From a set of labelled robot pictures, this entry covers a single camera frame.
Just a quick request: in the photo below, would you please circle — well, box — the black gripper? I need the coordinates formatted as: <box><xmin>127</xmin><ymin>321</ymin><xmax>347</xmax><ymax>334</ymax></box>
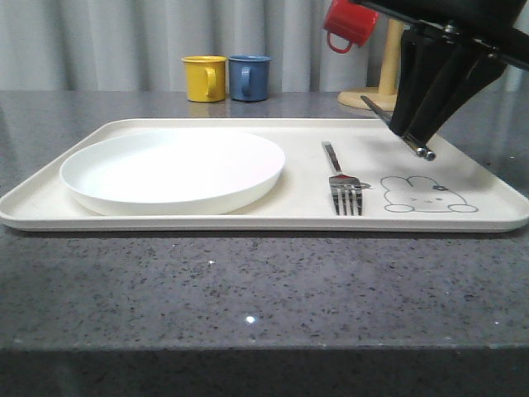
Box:
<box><xmin>358</xmin><ymin>0</ymin><xmax>528</xmax><ymax>144</ymax></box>

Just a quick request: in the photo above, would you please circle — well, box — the steel chopstick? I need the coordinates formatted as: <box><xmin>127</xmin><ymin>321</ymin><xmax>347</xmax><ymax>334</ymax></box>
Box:
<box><xmin>404</xmin><ymin>136</ymin><xmax>436</xmax><ymax>161</ymax></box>
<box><xmin>360</xmin><ymin>95</ymin><xmax>410</xmax><ymax>148</ymax></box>

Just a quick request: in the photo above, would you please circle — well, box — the steel fork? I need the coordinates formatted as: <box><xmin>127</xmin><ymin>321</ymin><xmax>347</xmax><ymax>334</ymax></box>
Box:
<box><xmin>322</xmin><ymin>141</ymin><xmax>363</xmax><ymax>216</ymax></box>

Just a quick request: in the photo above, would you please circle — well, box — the white round plate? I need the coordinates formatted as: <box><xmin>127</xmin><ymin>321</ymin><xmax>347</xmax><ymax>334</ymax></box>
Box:
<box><xmin>60</xmin><ymin>128</ymin><xmax>286</xmax><ymax>216</ymax></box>

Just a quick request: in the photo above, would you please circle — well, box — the wooden mug tree stand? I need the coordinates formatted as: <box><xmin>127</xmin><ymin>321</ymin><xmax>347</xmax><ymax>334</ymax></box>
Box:
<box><xmin>337</xmin><ymin>19</ymin><xmax>404</xmax><ymax>112</ymax></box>

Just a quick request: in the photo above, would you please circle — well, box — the red enamel mug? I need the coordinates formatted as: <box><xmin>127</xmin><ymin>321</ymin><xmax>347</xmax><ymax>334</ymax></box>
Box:
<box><xmin>323</xmin><ymin>0</ymin><xmax>379</xmax><ymax>54</ymax></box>

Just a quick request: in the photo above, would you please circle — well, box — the blue enamel mug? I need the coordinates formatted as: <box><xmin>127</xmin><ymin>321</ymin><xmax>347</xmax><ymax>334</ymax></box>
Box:
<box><xmin>228</xmin><ymin>55</ymin><xmax>271</xmax><ymax>102</ymax></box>

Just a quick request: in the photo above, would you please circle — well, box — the yellow enamel mug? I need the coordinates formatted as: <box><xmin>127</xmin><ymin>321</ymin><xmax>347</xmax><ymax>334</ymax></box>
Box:
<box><xmin>182</xmin><ymin>55</ymin><xmax>227</xmax><ymax>103</ymax></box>

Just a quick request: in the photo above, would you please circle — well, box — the cream rabbit serving tray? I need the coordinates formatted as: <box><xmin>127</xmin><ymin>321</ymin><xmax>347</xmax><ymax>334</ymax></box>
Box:
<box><xmin>1</xmin><ymin>118</ymin><xmax>528</xmax><ymax>232</ymax></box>

